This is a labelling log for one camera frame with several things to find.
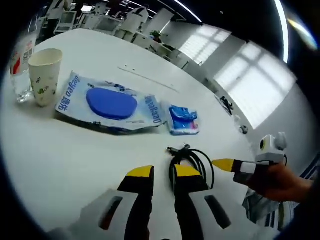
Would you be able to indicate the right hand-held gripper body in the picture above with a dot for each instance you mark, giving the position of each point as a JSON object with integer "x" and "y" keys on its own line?
{"x": 268, "y": 150}

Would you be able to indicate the ceiling light strip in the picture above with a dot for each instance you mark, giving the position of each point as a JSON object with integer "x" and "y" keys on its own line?
{"x": 187, "y": 10}
{"x": 282, "y": 27}

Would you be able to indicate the person's right hand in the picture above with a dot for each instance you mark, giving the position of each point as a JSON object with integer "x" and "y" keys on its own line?
{"x": 280, "y": 185}

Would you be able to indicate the window with white blinds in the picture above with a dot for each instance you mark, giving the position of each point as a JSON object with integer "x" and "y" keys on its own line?
{"x": 205, "y": 42}
{"x": 255, "y": 82}

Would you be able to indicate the large blue wipes packet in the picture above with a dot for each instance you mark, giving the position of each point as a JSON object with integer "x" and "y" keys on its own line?
{"x": 112, "y": 102}

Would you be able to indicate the small grey round object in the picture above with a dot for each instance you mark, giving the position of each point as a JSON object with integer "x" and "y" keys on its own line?
{"x": 244, "y": 129}

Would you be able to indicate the small blue tissue pack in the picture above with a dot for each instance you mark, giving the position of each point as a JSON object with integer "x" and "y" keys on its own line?
{"x": 183, "y": 120}

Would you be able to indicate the blue white striped board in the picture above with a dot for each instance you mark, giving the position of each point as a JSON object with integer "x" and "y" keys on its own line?
{"x": 307, "y": 168}

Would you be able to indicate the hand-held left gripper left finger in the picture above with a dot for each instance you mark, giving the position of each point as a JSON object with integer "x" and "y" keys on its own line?
{"x": 112, "y": 210}

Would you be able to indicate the grey fabric chair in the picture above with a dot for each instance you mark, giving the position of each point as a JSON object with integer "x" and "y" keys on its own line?
{"x": 260, "y": 207}

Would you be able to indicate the white paper cup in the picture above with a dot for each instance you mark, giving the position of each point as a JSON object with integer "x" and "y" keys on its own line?
{"x": 45, "y": 80}

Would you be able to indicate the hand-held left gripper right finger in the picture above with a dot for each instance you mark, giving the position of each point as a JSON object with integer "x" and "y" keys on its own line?
{"x": 197, "y": 207}

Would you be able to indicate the clear plastic water bottle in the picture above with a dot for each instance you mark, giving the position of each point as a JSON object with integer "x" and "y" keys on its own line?
{"x": 21, "y": 82}

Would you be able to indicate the white office chair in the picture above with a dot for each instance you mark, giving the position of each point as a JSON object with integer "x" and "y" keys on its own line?
{"x": 65, "y": 20}

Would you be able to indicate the green potted plant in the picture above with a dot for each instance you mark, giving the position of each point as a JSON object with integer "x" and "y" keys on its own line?
{"x": 157, "y": 35}

